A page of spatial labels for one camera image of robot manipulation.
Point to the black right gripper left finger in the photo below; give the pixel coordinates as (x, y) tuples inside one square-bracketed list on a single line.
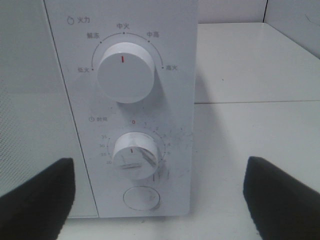
[(38, 209)]

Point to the round white door button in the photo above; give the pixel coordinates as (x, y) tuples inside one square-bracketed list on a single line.
[(141, 198)]

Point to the upper white power knob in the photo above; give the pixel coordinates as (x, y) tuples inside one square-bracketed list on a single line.
[(126, 73)]

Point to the white microwave oven body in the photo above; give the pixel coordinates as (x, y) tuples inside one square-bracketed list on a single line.
[(82, 31)]

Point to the white microwave door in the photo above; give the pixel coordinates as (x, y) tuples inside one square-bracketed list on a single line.
[(36, 122)]

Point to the white timer knob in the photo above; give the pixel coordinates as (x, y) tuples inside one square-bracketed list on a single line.
[(136, 155)]

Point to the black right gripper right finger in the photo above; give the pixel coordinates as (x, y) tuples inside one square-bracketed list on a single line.
[(280, 206)]

